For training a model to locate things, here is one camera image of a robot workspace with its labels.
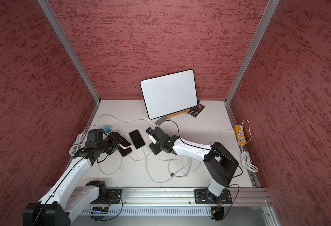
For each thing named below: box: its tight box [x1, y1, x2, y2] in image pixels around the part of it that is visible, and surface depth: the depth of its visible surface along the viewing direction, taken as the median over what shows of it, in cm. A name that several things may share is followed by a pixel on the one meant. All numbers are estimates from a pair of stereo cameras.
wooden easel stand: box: [167, 108, 190, 121], surface depth 109 cm
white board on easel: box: [140, 69, 198, 120], surface depth 103 cm
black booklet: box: [188, 102, 205, 119], surface depth 114 cm
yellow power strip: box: [234, 124, 247, 146], surface depth 97 cm
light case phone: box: [128, 129, 146, 150], surface depth 98 cm
